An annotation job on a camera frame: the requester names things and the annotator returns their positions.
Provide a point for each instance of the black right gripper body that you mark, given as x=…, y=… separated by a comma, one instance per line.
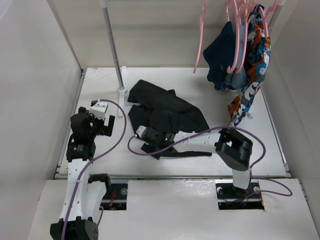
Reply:
x=150, y=148

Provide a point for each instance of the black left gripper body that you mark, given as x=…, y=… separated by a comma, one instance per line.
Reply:
x=97, y=125

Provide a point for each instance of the black trousers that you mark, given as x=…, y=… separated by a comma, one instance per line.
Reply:
x=165, y=112

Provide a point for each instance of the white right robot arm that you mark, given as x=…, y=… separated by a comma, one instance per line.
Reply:
x=230, y=145

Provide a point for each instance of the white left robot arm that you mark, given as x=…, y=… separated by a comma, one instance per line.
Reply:
x=80, y=213

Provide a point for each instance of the pink hanger with navy garment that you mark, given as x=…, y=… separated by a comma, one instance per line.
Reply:
x=242, y=9

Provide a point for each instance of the empty pink hanger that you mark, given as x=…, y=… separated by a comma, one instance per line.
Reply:
x=201, y=33

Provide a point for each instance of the pink hanger with patterned garment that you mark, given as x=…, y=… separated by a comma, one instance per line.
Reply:
x=257, y=17

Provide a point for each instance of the white rack left foot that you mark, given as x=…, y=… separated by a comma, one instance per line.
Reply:
x=121, y=92

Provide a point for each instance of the silver rack left pole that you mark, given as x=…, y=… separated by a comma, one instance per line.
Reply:
x=104, y=7

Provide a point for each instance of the silver rack pole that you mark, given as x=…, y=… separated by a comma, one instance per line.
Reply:
x=275, y=12
x=104, y=7

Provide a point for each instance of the grey blue hanging garment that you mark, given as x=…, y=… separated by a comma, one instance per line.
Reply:
x=237, y=79

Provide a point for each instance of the navy blue hanging garment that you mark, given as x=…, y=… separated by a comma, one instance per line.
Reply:
x=220, y=55

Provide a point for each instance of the patterned orange teal garment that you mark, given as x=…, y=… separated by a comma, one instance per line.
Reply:
x=258, y=54

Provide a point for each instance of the silver rack right pole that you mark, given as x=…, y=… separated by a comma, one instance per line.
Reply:
x=275, y=12

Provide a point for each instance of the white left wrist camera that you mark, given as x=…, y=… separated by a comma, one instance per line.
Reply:
x=98, y=109

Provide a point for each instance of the metal rail strip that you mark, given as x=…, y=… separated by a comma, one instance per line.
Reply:
x=172, y=177

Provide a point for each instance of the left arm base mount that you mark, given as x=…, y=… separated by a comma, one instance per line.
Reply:
x=112, y=197

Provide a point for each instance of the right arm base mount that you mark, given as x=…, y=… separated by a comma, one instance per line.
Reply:
x=230, y=197

